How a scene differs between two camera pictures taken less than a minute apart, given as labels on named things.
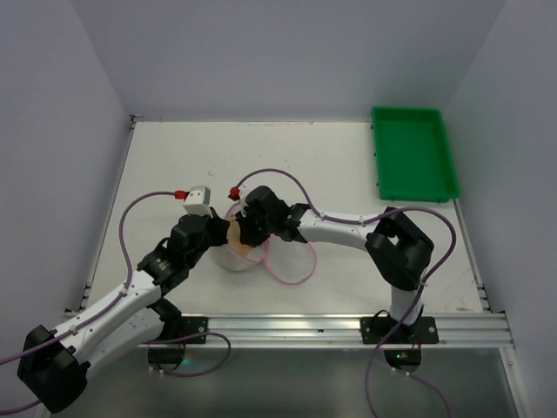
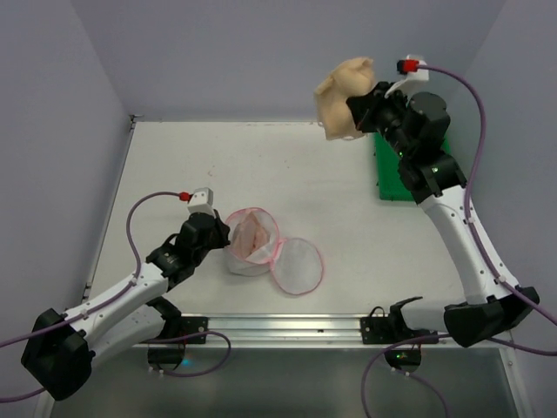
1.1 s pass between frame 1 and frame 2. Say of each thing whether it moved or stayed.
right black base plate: stayed
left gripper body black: stayed
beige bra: moved
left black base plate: stayed
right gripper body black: moved
